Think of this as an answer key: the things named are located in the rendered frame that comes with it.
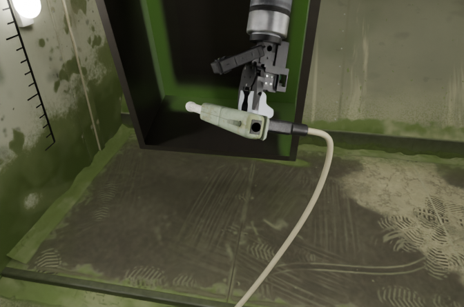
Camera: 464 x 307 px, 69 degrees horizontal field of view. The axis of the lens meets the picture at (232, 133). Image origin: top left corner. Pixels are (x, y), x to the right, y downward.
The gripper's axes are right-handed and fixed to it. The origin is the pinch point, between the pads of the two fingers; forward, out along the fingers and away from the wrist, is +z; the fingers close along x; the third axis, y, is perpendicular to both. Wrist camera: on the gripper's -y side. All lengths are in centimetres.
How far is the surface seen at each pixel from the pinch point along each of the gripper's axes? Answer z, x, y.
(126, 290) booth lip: 71, 53, -14
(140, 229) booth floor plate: 58, 78, -7
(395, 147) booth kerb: 8, 77, 133
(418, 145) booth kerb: 5, 70, 143
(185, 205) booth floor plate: 49, 84, 14
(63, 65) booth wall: -9, 111, -47
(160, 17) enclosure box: -33, 68, -11
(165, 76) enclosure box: -11, 83, -4
